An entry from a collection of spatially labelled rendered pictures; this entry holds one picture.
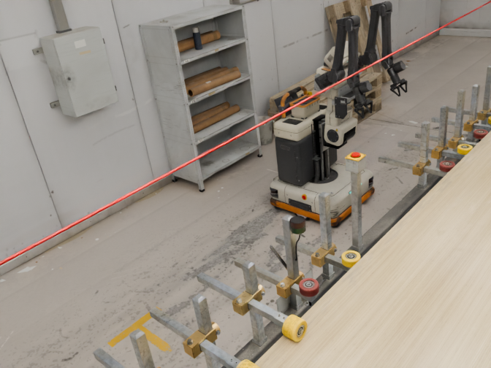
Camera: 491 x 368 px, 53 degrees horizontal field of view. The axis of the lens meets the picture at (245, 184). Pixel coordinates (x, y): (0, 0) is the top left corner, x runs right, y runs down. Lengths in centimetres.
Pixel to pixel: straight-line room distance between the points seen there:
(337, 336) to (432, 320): 34
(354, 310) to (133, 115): 317
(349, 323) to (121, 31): 330
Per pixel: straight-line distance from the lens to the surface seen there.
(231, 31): 499
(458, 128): 344
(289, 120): 389
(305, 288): 201
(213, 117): 482
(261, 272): 218
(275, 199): 417
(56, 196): 436
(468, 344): 186
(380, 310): 193
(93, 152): 443
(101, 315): 357
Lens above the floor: 222
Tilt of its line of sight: 28 degrees down
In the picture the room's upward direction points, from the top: 8 degrees counter-clockwise
